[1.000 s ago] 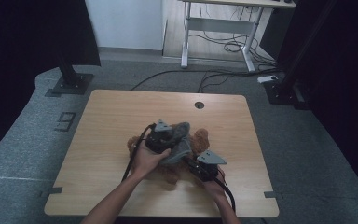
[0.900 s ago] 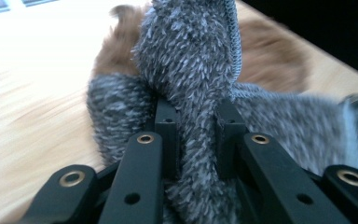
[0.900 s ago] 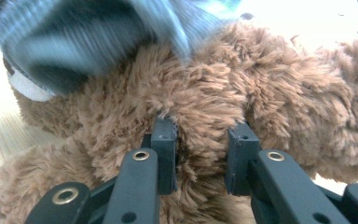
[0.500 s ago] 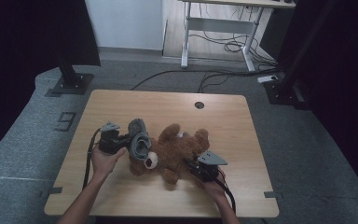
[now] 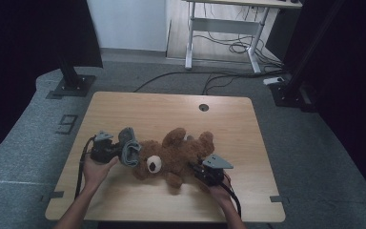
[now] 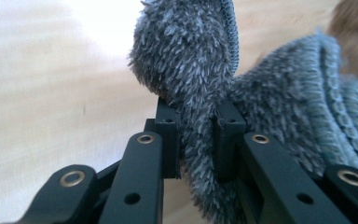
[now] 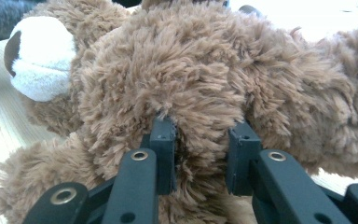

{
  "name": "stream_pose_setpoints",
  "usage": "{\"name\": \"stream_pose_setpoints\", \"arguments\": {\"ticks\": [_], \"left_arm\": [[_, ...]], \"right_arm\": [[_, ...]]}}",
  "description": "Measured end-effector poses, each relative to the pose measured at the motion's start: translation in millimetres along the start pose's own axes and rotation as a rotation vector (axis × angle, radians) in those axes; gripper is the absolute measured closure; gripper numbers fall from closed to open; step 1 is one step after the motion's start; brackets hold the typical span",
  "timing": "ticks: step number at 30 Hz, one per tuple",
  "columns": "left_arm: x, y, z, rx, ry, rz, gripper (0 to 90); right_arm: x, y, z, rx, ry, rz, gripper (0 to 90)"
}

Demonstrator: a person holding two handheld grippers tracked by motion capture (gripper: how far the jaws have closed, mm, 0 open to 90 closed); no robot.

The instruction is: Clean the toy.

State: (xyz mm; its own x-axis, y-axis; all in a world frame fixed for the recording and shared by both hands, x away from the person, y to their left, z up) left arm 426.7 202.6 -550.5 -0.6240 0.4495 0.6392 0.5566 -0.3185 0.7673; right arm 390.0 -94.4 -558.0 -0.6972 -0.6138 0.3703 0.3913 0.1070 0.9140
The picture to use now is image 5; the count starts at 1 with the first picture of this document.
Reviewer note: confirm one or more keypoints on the black curtain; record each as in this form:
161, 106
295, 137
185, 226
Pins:
12, 63
362, 95

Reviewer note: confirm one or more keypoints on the person's left hand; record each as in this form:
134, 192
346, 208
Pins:
97, 173

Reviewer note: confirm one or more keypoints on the person's right hand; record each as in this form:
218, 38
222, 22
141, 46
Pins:
219, 192

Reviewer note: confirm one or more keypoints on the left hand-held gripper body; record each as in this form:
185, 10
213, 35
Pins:
103, 149

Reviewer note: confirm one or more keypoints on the white metal desk frame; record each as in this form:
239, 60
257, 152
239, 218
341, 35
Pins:
224, 26

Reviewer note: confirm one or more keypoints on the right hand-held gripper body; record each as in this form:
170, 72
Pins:
213, 173

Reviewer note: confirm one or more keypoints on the brown teddy bear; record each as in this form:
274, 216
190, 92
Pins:
171, 156

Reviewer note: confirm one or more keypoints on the white power strip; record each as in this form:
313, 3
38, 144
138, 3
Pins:
274, 80

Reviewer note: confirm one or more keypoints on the black metal stand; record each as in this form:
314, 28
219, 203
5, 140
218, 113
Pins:
294, 95
74, 86

